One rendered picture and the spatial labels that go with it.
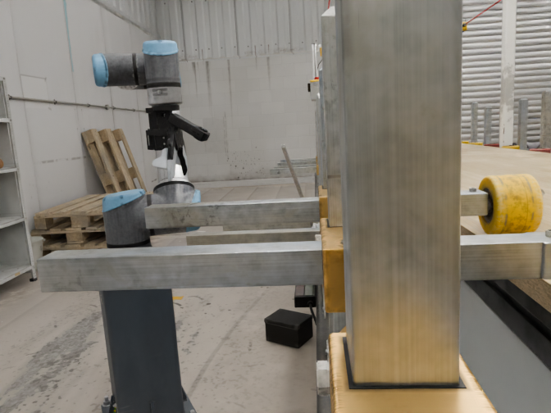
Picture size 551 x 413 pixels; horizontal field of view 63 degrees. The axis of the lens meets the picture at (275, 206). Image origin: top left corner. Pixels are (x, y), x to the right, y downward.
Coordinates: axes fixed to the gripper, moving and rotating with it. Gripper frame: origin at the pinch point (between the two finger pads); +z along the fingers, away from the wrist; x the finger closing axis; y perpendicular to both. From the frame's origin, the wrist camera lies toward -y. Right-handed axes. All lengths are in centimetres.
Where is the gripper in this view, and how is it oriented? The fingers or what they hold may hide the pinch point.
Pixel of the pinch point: (179, 179)
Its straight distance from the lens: 128.8
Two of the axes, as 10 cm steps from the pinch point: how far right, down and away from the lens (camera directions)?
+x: -0.7, 1.7, -9.8
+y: -10.0, 0.5, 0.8
